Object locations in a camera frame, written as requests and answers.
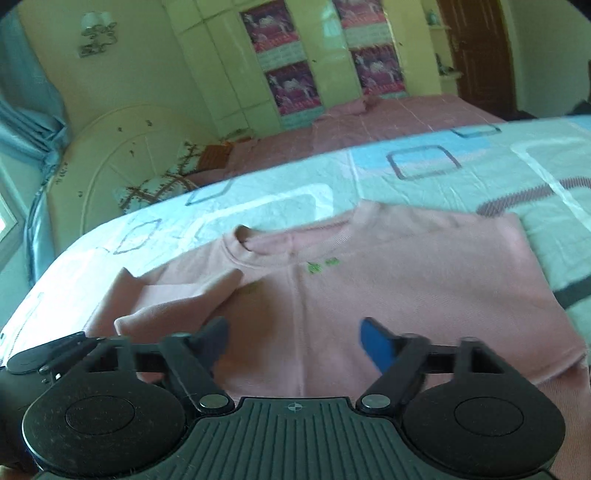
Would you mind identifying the cream corner shelf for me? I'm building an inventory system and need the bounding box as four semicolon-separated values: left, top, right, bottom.
426;9;465;83

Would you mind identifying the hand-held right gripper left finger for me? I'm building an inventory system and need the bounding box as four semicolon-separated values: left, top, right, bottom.
85;316;236;411

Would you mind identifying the small patterned white pillow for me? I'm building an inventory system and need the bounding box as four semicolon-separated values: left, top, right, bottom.
164;142;207;178

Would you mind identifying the window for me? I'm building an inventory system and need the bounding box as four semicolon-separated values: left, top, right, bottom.
0;182;20;247

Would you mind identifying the white bed headboard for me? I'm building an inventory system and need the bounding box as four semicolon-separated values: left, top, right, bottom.
41;104;223;241

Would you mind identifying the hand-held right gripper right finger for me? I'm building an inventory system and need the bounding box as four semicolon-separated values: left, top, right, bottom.
355;316;509;412

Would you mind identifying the wall poster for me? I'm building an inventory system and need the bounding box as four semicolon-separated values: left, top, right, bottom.
264;59;323;117
239;0;291;55
351;44;407;95
333;0;387;29

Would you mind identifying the orange striped pillow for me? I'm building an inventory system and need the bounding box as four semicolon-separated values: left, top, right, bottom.
198;144;235;174

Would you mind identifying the cream wardrobe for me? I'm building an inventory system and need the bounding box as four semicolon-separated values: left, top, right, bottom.
164;0;445;139

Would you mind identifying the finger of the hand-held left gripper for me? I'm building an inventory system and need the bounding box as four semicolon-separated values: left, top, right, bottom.
7;336;109;376

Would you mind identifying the blue curtain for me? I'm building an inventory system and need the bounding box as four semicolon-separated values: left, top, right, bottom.
0;9;69;288

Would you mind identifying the large patterned white pillow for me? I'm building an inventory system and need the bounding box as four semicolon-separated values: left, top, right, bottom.
115;178;200;214

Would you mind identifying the pink sweater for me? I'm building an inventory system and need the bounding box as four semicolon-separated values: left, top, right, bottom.
83;199;588;402

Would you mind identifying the patterned light bed sheet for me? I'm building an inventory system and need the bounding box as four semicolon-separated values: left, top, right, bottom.
0;114;591;370

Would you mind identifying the folded pink cloth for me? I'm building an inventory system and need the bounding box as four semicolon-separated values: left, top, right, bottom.
323;95;382;120

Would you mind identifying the pink checked bed sheet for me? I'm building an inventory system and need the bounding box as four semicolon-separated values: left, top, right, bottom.
185;92;509;186

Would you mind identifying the wall lamp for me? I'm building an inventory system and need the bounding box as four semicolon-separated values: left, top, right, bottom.
78;11;119;59

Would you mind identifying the brown wooden door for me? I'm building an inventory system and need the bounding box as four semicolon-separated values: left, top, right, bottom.
436;0;516;116

